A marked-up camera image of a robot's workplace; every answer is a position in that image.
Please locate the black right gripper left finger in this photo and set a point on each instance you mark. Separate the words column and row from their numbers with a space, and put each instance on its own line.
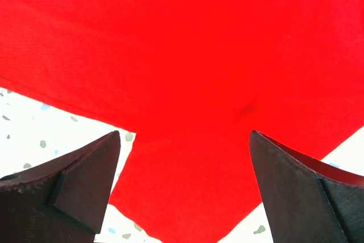
column 62, row 200

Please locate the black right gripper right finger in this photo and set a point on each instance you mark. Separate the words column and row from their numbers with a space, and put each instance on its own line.
column 306, row 200

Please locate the red t shirt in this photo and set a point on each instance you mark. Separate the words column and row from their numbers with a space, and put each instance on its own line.
column 192, row 79

